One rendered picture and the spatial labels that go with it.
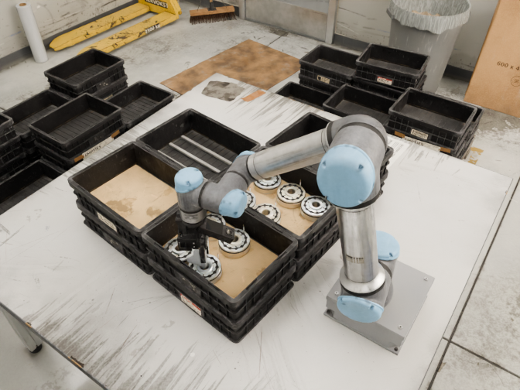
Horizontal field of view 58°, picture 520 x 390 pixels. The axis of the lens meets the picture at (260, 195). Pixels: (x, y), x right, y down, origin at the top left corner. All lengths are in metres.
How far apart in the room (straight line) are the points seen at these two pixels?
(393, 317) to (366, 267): 0.35
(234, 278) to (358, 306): 0.43
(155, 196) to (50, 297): 0.49
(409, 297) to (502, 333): 1.12
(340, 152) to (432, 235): 0.98
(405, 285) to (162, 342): 0.77
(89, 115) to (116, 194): 1.17
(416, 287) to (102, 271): 1.05
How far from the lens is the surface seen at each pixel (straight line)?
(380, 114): 3.06
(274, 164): 1.22
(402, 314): 1.50
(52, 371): 2.44
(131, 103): 3.18
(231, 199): 1.21
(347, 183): 0.97
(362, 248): 1.13
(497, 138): 3.80
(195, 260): 1.46
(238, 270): 1.51
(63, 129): 2.86
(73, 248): 1.86
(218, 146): 1.97
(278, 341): 1.52
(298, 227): 1.63
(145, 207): 1.74
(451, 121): 2.92
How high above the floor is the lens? 2.02
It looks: 43 degrees down
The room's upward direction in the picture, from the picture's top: straight up
